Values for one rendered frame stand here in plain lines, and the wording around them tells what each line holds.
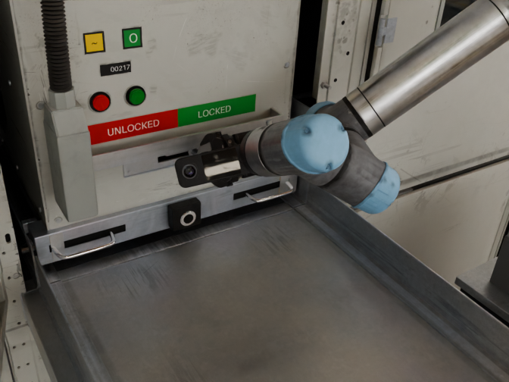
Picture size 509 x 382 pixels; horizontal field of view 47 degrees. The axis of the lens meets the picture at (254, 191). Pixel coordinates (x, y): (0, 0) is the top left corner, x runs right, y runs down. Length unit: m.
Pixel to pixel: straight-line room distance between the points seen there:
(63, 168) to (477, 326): 0.67
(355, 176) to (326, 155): 0.07
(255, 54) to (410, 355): 0.57
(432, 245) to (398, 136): 0.44
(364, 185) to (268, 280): 0.32
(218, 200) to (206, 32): 0.33
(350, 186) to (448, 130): 0.68
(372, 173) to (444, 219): 0.84
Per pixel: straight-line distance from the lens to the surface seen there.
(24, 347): 1.13
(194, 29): 0.99
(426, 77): 0.90
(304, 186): 1.23
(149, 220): 1.09
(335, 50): 1.12
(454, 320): 1.02
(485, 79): 1.46
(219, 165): 0.86
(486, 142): 1.59
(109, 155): 0.96
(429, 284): 1.03
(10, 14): 0.90
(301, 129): 0.72
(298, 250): 1.11
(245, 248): 1.10
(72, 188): 0.88
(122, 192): 1.05
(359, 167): 0.78
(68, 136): 0.85
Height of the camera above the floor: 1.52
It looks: 32 degrees down
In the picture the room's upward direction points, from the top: 4 degrees clockwise
